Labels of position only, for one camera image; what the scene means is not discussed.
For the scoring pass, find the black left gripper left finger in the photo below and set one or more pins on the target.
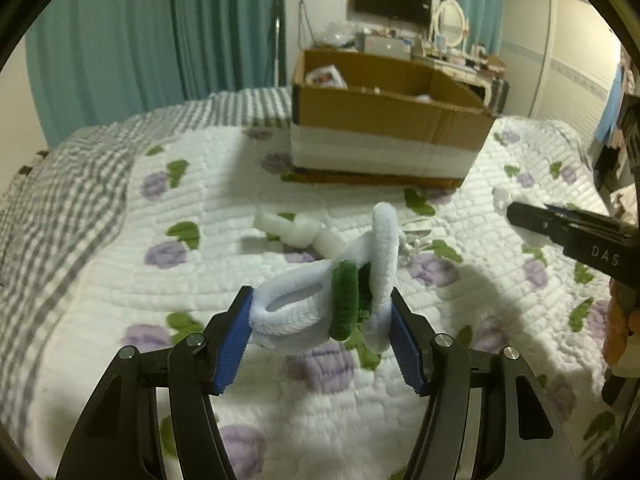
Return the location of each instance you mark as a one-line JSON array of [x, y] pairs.
[[118, 436]]

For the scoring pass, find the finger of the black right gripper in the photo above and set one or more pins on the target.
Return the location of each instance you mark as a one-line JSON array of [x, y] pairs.
[[589, 218], [615, 254]]

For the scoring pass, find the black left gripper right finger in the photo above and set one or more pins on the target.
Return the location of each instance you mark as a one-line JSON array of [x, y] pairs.
[[487, 414]]

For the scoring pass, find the white and green fuzzy loops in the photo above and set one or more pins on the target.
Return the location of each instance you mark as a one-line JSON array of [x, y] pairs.
[[329, 299]]

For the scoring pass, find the floral tissue paper pack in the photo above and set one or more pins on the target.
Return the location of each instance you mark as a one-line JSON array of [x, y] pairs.
[[326, 77]]

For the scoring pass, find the person's right hand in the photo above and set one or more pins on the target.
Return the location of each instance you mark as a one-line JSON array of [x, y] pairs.
[[621, 345]]

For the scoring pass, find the white louvred wardrobe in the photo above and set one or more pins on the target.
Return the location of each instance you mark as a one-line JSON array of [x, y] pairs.
[[561, 60]]

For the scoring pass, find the white dressing table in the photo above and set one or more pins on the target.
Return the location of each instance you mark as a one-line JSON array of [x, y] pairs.
[[493, 90]]

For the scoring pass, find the white floral quilt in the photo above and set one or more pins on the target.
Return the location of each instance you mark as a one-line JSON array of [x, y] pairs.
[[188, 244]]

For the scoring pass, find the grey striped bed sheet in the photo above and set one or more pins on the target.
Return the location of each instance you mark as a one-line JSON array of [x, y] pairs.
[[69, 206]]

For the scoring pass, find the white oval vanity mirror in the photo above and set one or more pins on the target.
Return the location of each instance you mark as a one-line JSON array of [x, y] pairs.
[[449, 27]]

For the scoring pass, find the brown cardboard box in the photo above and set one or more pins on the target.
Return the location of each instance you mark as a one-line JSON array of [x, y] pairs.
[[397, 123]]

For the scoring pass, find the silver mini fridge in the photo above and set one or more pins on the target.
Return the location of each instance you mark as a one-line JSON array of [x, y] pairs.
[[386, 46]]

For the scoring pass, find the white plastic connector piece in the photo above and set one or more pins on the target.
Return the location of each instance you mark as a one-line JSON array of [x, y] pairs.
[[301, 232]]

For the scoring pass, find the large teal curtain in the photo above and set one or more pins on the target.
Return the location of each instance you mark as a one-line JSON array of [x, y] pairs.
[[94, 62]]

